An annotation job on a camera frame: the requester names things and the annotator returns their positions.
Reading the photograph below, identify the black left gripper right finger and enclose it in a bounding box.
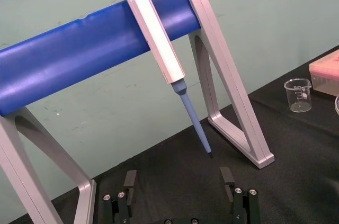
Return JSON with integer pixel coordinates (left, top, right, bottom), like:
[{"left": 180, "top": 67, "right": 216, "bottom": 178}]
[{"left": 219, "top": 166, "right": 259, "bottom": 224}]

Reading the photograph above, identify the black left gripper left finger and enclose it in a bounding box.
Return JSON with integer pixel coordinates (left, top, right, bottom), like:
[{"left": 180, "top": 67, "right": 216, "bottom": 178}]
[{"left": 102, "top": 169, "right": 138, "bottom": 224}]

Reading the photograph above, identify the black table cloth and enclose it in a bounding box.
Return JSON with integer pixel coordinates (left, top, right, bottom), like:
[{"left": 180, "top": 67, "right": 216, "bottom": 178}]
[{"left": 0, "top": 45, "right": 339, "bottom": 224}]

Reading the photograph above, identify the small clear glass beaker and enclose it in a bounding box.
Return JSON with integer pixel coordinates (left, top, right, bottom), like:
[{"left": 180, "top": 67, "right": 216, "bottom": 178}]
[{"left": 283, "top": 77, "right": 312, "bottom": 113}]

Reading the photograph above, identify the pink pipette tip box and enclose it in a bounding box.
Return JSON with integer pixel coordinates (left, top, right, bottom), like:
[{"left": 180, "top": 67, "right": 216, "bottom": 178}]
[{"left": 309, "top": 50, "right": 339, "bottom": 97}]

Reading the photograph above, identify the pipette stand with blue bar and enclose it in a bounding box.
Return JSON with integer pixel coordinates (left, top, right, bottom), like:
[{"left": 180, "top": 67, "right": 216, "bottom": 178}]
[{"left": 0, "top": 0, "right": 275, "bottom": 224}]

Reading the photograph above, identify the white and blue pipette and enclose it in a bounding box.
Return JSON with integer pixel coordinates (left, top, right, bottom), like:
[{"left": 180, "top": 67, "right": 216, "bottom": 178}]
[{"left": 115, "top": 0, "right": 213, "bottom": 159}]

